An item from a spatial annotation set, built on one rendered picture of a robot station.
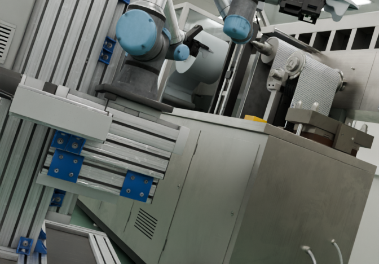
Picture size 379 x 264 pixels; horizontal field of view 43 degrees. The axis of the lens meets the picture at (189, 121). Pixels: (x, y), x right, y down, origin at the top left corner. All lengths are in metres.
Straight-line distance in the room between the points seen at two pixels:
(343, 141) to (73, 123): 1.28
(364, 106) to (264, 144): 0.69
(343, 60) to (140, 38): 1.49
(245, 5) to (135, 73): 0.39
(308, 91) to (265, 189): 0.62
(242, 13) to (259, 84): 1.28
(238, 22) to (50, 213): 0.91
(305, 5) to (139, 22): 0.46
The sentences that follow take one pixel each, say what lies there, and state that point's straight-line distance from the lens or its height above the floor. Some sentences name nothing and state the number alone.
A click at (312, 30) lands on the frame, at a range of 2.93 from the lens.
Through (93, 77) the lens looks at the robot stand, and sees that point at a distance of 1.71.
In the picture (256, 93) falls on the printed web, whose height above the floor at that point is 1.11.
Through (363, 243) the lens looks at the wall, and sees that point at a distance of 5.27.
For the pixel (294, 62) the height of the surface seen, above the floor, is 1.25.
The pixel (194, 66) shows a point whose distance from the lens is 3.16.
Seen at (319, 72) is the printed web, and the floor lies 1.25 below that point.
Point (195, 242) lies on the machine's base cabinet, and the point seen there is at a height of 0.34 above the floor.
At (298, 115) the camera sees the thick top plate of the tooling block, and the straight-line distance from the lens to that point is 2.15.
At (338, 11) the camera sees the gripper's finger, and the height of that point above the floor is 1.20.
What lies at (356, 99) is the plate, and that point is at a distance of 2.48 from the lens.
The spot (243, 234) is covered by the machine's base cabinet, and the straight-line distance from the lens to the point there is 1.92.
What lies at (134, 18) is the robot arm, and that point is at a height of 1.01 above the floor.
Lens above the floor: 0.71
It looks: 3 degrees up
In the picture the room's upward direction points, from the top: 18 degrees clockwise
